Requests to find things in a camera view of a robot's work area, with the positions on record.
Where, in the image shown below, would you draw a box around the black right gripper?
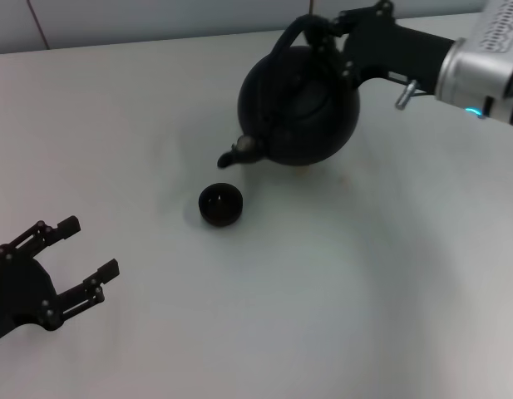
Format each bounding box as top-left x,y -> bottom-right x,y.
305,0 -> 455,95

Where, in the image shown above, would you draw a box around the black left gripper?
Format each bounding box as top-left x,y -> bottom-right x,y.
0,215 -> 121,346

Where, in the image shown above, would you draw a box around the black round teapot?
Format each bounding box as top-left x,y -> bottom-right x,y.
216,14 -> 361,170

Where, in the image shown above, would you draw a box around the small black teacup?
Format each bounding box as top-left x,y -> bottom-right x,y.
197,182 -> 244,228

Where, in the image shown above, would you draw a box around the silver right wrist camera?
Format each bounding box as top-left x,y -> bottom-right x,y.
467,0 -> 513,55

